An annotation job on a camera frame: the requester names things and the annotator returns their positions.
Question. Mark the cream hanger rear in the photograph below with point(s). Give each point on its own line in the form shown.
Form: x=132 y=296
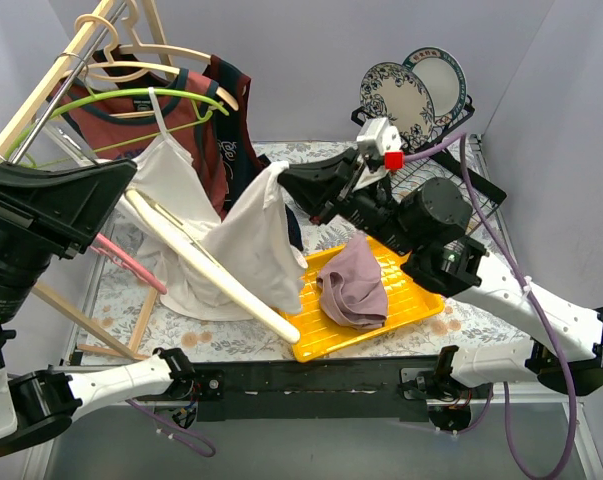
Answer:
x=136 y=46

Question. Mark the navy tank top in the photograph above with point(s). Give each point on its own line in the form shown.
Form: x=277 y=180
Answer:
x=241 y=163

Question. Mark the pink hanger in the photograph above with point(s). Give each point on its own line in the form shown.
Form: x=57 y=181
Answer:
x=105 y=247

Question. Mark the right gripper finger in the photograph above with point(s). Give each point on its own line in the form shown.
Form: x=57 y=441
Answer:
x=315 y=195
x=338 y=168

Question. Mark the yellow plastic tray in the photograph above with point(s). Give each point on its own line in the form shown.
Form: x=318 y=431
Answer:
x=321 y=336

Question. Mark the pink tank top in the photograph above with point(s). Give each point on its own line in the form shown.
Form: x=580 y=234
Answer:
x=352 y=292

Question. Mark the floral blue plate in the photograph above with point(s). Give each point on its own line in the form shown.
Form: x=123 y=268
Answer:
x=393 y=91

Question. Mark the green rimmed white plate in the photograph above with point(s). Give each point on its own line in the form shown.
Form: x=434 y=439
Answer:
x=444 y=79

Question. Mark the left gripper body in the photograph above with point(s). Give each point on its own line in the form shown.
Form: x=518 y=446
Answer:
x=42 y=230

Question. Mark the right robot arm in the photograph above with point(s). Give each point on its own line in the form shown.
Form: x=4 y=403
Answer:
x=563 y=349

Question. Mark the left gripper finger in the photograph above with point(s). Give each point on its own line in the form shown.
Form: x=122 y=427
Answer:
x=62 y=219
x=105 y=181

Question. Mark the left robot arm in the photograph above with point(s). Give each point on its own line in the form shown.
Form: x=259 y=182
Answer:
x=39 y=406

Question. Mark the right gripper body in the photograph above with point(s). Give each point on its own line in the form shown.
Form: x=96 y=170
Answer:
x=342 y=182

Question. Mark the cream hanger front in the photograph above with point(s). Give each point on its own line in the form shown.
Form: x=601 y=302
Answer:
x=180 y=237

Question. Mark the cream hanger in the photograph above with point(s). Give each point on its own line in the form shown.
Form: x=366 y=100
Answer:
x=136 y=46
x=180 y=237
x=138 y=69

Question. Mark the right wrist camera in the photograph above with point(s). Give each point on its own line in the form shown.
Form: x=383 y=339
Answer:
x=380 y=145

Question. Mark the white tank top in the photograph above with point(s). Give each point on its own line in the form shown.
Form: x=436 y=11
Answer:
x=251 y=243

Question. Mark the white camisole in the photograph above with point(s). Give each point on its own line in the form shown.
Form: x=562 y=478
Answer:
x=165 y=175

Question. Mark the red tank top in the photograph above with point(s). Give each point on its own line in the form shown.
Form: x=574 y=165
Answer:
x=124 y=126

